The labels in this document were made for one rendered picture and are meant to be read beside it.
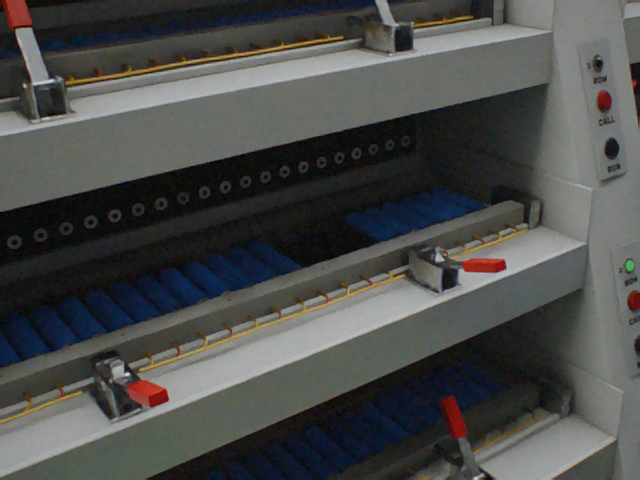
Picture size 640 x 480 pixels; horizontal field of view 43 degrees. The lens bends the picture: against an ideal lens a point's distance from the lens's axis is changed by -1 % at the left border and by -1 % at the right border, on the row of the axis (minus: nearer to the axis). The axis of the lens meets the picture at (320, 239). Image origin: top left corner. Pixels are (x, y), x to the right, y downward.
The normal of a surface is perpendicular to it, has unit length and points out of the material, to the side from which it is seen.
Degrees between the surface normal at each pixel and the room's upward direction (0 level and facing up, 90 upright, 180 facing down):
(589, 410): 90
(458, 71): 108
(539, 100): 90
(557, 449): 18
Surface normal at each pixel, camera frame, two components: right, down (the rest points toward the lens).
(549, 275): 0.57, 0.33
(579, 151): 0.53, 0.02
